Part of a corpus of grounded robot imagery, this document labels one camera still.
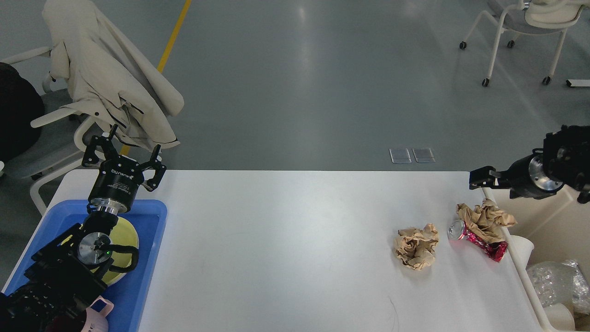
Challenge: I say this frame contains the crumpled brown paper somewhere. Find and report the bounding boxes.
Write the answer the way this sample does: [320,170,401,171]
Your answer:
[456,198,517,243]
[394,223,439,270]

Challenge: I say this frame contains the person in dark clothes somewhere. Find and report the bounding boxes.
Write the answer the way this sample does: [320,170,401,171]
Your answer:
[0,63,45,163]

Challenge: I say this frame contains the white office chair left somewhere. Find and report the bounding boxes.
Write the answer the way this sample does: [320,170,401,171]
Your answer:
[3,74,103,215]

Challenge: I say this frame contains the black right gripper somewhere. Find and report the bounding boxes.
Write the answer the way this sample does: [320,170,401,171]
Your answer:
[469,154,565,200]

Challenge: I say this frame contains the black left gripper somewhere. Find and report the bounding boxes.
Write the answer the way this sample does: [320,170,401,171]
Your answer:
[82,124,167,213]

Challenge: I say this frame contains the white paper cup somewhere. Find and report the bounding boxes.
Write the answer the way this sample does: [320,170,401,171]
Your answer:
[508,235,534,270]
[543,303,576,331]

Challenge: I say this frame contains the pale green plate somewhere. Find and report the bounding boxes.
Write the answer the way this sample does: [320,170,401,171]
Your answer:
[101,271,126,287]

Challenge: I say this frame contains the blue plastic tray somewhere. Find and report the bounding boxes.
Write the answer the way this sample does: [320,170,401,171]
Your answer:
[2,200,168,332]

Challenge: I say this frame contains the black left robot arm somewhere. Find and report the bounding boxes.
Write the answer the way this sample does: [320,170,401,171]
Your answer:
[1,126,166,332]

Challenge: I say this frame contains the white waste bin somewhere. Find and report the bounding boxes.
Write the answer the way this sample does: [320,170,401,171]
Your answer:
[482,187,590,330]

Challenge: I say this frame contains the red snack wrapper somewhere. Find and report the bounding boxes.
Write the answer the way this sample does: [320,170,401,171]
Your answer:
[447,220,508,262]

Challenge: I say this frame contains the white chair background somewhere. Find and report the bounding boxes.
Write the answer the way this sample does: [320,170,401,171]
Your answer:
[459,0,589,88]

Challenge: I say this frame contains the beige coat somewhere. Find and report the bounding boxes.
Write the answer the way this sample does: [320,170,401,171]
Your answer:
[42,0,185,150]

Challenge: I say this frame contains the pink mug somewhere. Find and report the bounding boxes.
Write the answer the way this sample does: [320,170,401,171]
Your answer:
[44,297,113,332]

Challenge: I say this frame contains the yellow plastic plate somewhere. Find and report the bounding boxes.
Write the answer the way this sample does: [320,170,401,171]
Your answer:
[110,216,139,267]

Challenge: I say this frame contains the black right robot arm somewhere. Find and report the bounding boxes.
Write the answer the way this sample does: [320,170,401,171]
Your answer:
[469,125,590,204]

